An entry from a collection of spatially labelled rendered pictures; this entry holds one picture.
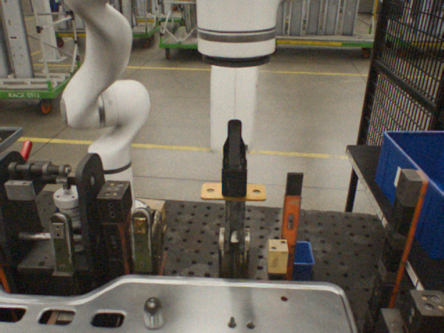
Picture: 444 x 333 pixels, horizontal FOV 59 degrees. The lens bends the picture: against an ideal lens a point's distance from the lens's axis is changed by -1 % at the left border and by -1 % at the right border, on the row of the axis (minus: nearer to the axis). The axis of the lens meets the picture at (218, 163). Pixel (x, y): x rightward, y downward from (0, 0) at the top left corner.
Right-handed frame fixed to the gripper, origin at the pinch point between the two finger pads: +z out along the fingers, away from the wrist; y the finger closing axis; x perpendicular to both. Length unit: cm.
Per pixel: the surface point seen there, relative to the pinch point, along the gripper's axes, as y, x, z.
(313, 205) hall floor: -190, 53, 128
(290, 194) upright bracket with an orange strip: -15.0, 9.6, 11.7
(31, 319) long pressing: 0.7, -32.9, 27.2
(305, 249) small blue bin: -48, 21, 51
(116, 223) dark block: -18.4, -23.2, 21.5
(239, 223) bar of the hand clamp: -14.5, 0.9, 17.9
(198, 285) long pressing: -8.5, -6.2, 27.4
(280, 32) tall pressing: -682, 71, 91
